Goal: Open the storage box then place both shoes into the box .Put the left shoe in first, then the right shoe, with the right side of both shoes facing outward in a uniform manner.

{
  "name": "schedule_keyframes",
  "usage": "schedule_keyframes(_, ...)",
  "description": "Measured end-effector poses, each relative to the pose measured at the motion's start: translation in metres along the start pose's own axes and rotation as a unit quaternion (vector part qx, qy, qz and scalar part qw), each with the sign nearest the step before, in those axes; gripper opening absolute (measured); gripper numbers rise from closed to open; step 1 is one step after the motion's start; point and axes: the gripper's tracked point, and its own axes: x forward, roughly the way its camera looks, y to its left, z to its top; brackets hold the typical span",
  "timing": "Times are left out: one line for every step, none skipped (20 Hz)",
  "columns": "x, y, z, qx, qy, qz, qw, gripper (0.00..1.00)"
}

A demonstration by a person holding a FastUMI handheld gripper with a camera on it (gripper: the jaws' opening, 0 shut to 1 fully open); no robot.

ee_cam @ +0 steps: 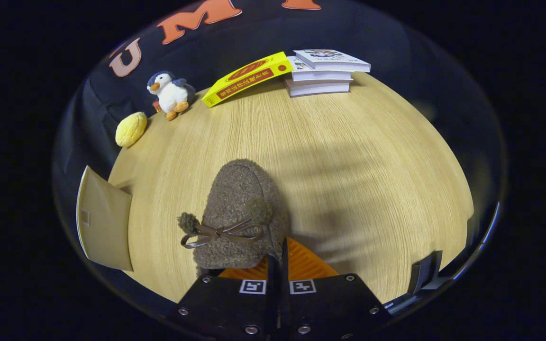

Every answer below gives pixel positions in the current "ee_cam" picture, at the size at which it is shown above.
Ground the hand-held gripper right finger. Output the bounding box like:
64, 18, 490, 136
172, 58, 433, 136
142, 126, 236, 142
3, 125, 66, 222
280, 238, 387, 341

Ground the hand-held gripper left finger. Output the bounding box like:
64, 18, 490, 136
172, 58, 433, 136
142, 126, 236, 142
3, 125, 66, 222
169, 256, 279, 341

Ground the brown fuzzy shoe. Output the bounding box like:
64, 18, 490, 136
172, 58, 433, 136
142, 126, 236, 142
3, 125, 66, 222
177, 159, 291, 278

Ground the beige storage box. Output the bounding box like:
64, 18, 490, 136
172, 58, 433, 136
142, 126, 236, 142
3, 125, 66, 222
76, 166, 133, 272

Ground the dark angular object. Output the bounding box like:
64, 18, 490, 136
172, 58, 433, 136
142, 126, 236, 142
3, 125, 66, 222
408, 250, 444, 295

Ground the yellow plush bun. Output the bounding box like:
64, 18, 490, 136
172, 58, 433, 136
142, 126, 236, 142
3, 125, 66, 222
115, 112, 148, 148

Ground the yellow book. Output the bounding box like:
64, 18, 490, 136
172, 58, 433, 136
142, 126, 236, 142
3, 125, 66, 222
201, 51, 293, 108

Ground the penguin plush toy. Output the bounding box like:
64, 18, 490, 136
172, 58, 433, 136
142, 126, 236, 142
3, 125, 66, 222
146, 71, 197, 121

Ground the illustrated white book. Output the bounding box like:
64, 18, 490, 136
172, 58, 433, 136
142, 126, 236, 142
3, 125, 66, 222
293, 49, 371, 73

